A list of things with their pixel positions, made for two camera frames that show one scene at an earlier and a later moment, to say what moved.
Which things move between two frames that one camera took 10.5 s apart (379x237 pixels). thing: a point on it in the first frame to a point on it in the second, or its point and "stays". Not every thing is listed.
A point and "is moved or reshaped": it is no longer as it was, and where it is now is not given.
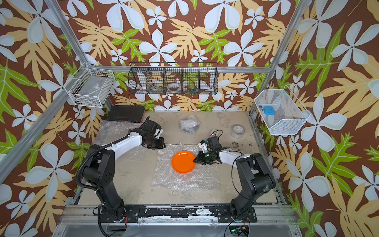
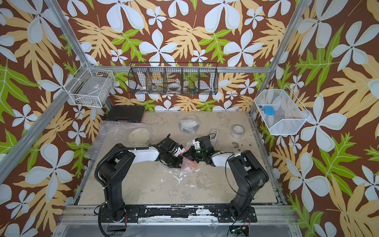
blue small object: [269, 110] stays
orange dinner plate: [182, 162] stays
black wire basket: [170, 78] stays
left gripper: [161, 145] to [178, 163]
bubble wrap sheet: [203, 177] is moved or reshaped
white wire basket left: [92, 87] stays
